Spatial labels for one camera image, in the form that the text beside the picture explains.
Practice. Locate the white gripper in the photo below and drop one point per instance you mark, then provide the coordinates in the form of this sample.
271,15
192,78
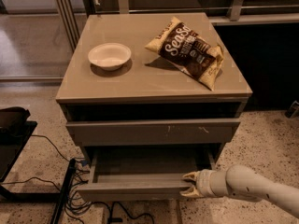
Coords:
205,182

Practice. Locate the grey drawer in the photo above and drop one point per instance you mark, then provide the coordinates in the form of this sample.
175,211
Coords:
142,173
152,132

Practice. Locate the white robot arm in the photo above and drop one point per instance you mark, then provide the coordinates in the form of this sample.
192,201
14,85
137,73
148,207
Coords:
242,183

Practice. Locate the grey top drawer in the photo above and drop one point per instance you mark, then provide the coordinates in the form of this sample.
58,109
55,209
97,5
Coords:
152,132

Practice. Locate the grey three-drawer cabinet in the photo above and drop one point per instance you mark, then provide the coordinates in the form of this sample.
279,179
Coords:
147,87

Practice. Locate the dark object at right edge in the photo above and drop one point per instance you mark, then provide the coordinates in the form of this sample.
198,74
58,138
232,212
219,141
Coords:
293,110

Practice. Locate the brown and yellow chip bag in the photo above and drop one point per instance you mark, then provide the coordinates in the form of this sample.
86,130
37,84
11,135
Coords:
188,52

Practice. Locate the white bowl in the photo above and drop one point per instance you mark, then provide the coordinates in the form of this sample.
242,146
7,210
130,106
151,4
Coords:
109,56

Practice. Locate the black metal stand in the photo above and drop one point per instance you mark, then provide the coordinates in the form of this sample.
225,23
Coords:
42,163

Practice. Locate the dark bag on stand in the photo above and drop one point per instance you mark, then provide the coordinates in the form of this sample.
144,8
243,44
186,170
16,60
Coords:
12,121

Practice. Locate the metal window frame rail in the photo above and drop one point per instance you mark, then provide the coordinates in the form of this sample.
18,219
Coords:
220,12

